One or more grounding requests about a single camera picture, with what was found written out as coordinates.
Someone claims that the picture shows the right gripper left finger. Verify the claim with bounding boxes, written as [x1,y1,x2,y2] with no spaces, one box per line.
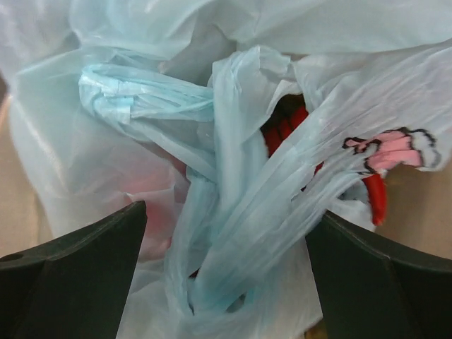
[1,201,147,339]

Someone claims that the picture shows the light blue plastic grocery bag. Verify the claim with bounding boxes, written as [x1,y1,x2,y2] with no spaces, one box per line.
[1,1,451,338]

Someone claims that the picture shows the beige canvas tote bag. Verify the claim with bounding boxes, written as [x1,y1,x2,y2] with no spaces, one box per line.
[1,81,53,257]

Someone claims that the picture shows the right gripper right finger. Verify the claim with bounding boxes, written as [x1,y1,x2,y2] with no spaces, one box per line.
[306,212,451,339]

